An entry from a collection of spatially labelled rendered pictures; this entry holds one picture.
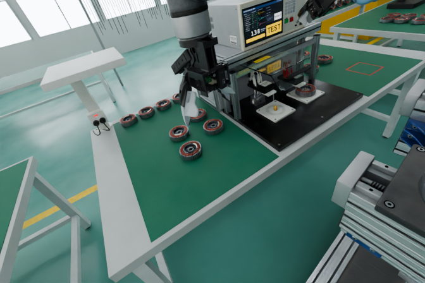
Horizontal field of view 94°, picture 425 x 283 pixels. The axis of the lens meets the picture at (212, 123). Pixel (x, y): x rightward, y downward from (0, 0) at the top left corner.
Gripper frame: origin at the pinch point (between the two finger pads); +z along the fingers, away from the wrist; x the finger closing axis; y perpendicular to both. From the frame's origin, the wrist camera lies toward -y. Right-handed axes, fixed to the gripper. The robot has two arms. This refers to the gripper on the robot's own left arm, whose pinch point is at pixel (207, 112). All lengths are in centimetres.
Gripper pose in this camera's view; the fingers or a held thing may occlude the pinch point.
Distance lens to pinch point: 54.6
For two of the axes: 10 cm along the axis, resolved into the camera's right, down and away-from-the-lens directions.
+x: 7.6, -4.9, 4.2
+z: 1.9, 7.9, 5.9
